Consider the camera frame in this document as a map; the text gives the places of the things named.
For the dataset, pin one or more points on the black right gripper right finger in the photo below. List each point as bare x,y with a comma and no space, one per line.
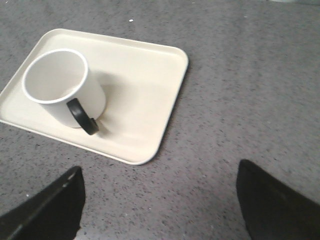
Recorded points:
273,211

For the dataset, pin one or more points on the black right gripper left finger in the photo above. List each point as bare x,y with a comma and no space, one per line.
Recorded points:
52,214

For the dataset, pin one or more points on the white smiley mug black handle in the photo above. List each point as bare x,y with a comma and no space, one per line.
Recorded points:
61,82

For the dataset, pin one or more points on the cream rectangular plastic tray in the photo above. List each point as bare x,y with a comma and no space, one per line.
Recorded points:
141,82

